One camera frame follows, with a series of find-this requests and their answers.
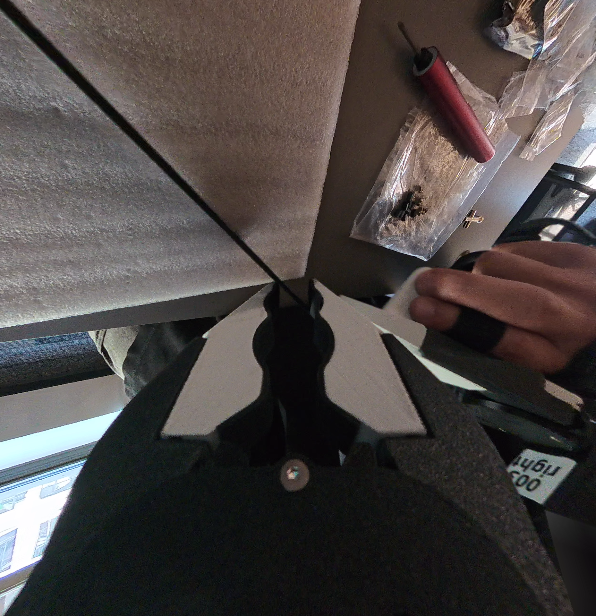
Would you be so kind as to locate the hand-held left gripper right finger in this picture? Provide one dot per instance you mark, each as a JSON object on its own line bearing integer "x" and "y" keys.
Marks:
{"x": 370, "y": 380}

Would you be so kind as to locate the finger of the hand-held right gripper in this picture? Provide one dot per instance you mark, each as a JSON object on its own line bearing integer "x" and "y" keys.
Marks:
{"x": 452, "y": 373}
{"x": 389, "y": 320}

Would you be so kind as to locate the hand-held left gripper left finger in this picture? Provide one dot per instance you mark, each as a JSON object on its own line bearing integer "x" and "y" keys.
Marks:
{"x": 216, "y": 385}

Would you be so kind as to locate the cluster of screws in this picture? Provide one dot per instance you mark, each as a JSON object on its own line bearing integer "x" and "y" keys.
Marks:
{"x": 408, "y": 204}

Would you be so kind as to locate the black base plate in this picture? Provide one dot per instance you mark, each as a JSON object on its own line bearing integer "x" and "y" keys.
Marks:
{"x": 38, "y": 37}

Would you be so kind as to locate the person's right hand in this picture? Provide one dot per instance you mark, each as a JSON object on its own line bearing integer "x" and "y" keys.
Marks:
{"x": 543, "y": 298}

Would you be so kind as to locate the person's grey trousers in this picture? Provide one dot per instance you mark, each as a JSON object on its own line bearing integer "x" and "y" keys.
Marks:
{"x": 144, "y": 351}

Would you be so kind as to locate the metal cross wrench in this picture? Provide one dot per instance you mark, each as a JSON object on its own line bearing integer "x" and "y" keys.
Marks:
{"x": 472, "y": 220}

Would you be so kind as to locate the large clear plastic bag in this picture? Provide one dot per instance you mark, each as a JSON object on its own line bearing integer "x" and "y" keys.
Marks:
{"x": 447, "y": 192}

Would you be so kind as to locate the magenta electric screwdriver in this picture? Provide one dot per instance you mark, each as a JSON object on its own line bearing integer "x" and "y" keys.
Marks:
{"x": 452, "y": 101}

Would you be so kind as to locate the side window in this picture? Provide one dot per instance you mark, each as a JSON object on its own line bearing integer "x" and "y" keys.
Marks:
{"x": 19, "y": 529}

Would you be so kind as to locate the white foam sheet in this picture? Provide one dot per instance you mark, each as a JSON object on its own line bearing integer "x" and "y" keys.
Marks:
{"x": 182, "y": 96}

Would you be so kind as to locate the small bag labelled M2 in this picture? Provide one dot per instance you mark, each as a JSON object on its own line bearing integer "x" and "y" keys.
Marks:
{"x": 558, "y": 72}

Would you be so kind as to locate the silver foil bag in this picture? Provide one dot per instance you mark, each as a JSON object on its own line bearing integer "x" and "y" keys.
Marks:
{"x": 514, "y": 24}

